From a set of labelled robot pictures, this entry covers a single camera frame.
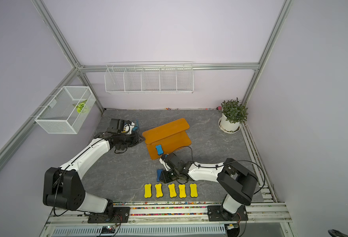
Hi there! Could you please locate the yellow eraser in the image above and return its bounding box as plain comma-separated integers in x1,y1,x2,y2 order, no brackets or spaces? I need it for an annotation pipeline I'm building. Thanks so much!
144,184,152,198
168,183,177,198
189,183,198,198
155,183,164,198
178,184,187,198

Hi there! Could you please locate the blue eraser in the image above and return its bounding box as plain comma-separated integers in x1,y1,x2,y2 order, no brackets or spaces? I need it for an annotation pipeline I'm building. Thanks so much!
157,169,163,182
155,145,164,156

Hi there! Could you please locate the orange wooden two-tier shelf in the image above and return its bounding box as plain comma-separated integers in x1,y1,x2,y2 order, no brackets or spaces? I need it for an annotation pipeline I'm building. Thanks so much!
142,118,192,160

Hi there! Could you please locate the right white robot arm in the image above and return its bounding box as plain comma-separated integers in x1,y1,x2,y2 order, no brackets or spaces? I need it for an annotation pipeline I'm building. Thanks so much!
159,154,258,215

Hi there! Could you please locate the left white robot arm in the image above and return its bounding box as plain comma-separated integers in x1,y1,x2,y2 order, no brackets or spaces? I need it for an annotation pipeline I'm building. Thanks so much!
42,131,145,215

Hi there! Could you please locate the green object in basket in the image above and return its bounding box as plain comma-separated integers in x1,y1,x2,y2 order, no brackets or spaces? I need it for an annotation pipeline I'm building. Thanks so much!
73,100,89,114

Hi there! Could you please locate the white mesh basket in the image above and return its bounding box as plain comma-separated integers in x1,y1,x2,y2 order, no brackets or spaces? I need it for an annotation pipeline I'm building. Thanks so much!
35,86,96,134

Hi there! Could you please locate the white vent grille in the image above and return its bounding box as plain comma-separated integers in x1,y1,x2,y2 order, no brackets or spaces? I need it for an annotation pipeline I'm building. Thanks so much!
51,224,226,237

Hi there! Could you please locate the potted green plant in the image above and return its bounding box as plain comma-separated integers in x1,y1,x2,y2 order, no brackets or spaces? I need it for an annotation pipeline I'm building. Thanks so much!
218,98,248,134

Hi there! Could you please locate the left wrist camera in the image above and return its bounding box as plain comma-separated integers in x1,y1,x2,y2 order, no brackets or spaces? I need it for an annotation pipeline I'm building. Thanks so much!
107,118,135,134

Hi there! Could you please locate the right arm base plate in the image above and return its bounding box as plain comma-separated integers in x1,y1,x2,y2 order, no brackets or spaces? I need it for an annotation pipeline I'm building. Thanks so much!
207,205,248,222

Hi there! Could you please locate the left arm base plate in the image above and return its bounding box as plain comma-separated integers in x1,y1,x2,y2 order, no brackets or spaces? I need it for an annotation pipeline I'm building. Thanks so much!
88,206,130,224

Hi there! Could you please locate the white wire wall shelf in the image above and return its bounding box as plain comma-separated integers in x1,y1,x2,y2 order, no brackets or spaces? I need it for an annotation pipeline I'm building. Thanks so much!
104,61,194,94

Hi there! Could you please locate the aluminium mounting rail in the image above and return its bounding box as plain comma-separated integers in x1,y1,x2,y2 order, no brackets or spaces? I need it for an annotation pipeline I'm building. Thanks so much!
44,202,293,227

